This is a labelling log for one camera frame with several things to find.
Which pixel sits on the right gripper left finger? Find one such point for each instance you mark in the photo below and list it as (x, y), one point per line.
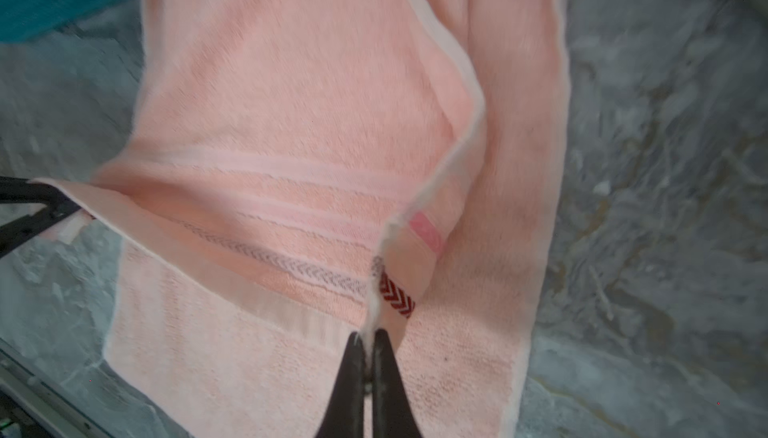
(344, 416)

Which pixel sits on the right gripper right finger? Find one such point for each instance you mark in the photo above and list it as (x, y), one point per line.
(391, 411)

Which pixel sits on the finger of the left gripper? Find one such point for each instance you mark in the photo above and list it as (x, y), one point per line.
(48, 207)

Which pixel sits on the pink towel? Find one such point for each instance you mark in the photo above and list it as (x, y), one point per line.
(300, 170)

